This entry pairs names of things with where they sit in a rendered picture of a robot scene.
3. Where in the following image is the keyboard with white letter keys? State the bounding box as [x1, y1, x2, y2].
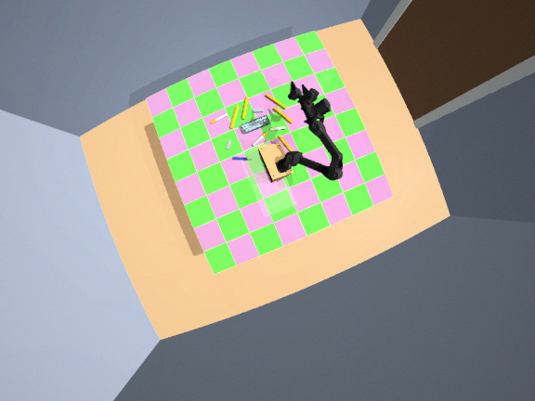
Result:
[241, 114, 270, 135]

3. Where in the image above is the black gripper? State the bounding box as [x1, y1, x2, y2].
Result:
[288, 81, 315, 111]

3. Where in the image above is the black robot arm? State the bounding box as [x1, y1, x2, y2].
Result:
[275, 88, 343, 181]

